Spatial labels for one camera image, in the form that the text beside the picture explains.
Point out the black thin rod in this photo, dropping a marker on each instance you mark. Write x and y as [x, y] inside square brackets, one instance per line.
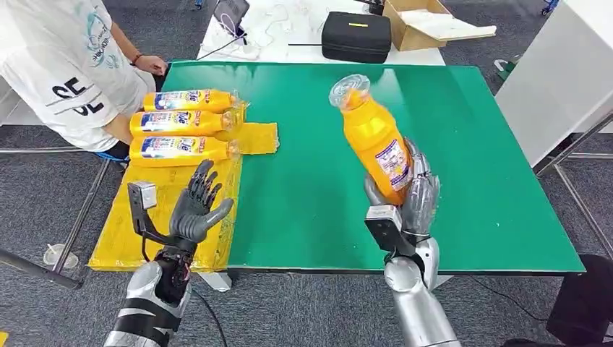
[305, 44]

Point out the person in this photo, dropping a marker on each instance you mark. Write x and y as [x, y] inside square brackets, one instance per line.
[52, 62]

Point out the metal floor frame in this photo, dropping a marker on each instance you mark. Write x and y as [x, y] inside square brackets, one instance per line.
[76, 220]

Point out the green table mat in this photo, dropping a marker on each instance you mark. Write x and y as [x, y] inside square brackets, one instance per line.
[479, 167]

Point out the orange drink bottle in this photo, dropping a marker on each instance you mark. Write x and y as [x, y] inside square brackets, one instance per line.
[215, 151]
[220, 101]
[373, 139]
[210, 123]

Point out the white partition panel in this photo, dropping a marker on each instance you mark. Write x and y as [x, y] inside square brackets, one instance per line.
[555, 76]

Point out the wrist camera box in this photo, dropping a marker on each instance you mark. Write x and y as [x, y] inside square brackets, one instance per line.
[142, 195]
[385, 230]

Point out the clear plastic cup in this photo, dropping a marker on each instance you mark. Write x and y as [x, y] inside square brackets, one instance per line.
[60, 258]

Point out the cardboard box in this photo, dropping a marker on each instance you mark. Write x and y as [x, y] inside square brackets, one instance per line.
[414, 40]

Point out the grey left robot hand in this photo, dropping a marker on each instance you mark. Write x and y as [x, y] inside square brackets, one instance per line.
[191, 220]

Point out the white table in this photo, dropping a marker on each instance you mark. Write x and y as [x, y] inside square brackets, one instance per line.
[287, 28]

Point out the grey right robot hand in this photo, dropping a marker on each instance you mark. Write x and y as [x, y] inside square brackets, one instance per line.
[421, 201]

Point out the white table foot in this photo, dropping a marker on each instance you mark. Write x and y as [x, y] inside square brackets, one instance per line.
[216, 282]

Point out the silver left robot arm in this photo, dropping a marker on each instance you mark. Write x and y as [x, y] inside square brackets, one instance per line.
[143, 306]

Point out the metal panel frame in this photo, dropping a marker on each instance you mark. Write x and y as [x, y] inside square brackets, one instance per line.
[574, 191]

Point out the black box on floor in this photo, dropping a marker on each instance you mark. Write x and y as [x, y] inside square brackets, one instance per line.
[584, 301]

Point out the white foam board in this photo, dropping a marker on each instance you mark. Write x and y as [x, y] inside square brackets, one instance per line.
[448, 25]

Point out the black zip case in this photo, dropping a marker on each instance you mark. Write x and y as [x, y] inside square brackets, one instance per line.
[357, 38]

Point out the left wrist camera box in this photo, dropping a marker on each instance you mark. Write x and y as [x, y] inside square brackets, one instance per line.
[142, 195]

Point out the dark tablet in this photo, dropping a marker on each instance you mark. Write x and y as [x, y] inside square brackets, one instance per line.
[232, 14]

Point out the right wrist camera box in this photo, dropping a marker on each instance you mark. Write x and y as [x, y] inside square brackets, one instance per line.
[385, 230]

